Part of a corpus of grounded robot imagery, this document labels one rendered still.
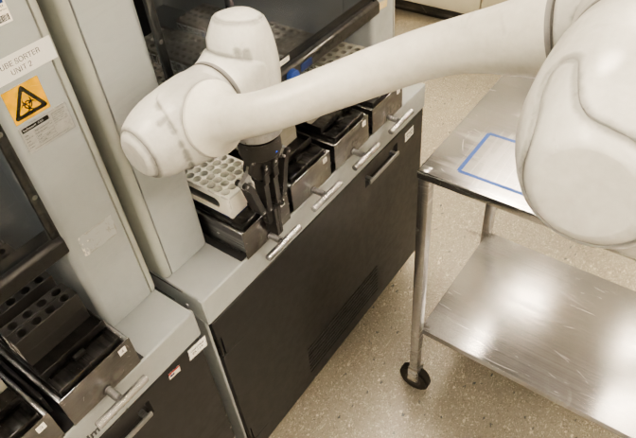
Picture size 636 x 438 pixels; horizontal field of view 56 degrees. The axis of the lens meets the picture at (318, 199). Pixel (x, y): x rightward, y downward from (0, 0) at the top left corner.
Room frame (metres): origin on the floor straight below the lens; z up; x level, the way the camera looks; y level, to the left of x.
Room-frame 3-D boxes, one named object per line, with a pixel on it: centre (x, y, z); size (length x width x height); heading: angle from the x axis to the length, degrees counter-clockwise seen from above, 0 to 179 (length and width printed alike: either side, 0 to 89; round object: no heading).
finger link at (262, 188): (0.80, 0.10, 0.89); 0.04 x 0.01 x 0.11; 50
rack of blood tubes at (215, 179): (0.94, 0.24, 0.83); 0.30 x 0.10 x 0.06; 50
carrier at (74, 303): (0.57, 0.43, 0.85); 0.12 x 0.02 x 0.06; 140
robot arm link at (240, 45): (0.80, 0.10, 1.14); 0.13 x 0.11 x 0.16; 144
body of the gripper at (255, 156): (0.81, 0.09, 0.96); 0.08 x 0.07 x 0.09; 140
